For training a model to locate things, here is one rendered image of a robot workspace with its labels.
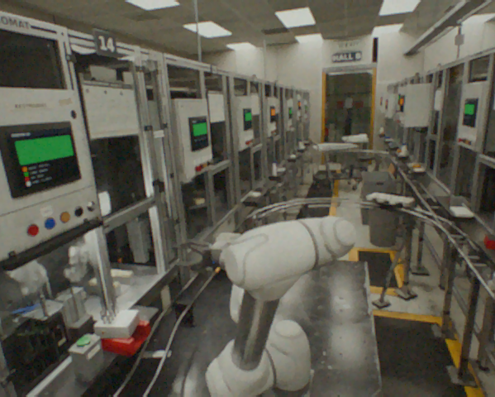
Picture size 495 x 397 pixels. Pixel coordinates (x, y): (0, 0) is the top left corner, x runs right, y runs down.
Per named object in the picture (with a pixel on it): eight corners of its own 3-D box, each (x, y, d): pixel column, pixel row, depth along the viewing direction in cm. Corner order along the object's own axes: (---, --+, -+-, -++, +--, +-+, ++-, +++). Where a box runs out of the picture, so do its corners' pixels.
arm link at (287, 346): (319, 381, 122) (319, 331, 116) (278, 401, 115) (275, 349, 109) (295, 353, 136) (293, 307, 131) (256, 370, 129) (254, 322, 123)
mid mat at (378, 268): (412, 298, 293) (413, 296, 293) (349, 290, 309) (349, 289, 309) (397, 250, 385) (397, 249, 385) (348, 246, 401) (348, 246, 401)
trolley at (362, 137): (370, 179, 738) (373, 136, 712) (344, 179, 747) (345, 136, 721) (363, 171, 818) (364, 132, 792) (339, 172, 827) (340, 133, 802)
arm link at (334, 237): (316, 218, 96) (278, 227, 91) (357, 202, 80) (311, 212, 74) (331, 261, 93) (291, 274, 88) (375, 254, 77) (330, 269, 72)
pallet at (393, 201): (366, 205, 304) (366, 194, 302) (373, 202, 313) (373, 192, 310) (406, 213, 278) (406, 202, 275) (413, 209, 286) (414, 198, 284)
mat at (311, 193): (328, 286, 319) (328, 284, 318) (269, 279, 336) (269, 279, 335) (340, 169, 857) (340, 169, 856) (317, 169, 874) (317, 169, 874)
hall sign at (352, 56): (362, 60, 831) (362, 50, 824) (331, 64, 853) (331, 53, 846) (361, 60, 834) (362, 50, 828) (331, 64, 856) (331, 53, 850)
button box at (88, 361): (89, 383, 105) (83, 351, 102) (70, 378, 108) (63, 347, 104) (107, 364, 113) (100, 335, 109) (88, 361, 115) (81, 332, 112)
